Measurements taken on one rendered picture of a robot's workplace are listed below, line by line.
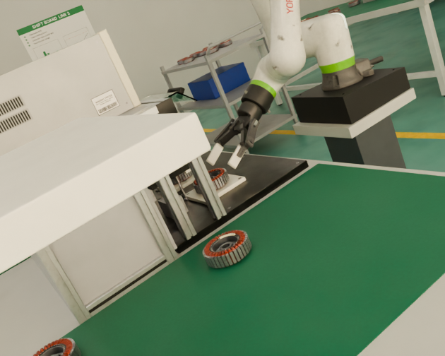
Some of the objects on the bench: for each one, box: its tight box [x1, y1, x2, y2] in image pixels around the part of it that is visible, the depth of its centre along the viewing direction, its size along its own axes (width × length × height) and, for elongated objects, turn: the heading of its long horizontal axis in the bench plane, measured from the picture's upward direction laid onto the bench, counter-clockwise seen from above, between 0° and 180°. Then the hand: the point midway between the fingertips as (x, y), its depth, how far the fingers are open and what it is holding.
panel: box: [144, 187, 177, 249], centre depth 149 cm, size 1×66×30 cm, turn 79°
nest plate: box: [184, 174, 246, 205], centre depth 153 cm, size 15×15×1 cm
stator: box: [193, 168, 230, 194], centre depth 152 cm, size 11×11×4 cm
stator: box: [203, 230, 251, 268], centre depth 114 cm, size 11×11×4 cm
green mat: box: [59, 163, 445, 356], centre depth 99 cm, size 94×61×1 cm, turn 169°
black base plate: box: [152, 150, 309, 254], centre depth 163 cm, size 47×64×2 cm
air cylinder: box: [158, 195, 189, 219], centre depth 146 cm, size 5×8×6 cm
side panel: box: [36, 189, 179, 325], centre depth 115 cm, size 28×3×32 cm, turn 169°
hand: (222, 162), depth 153 cm, fingers open, 13 cm apart
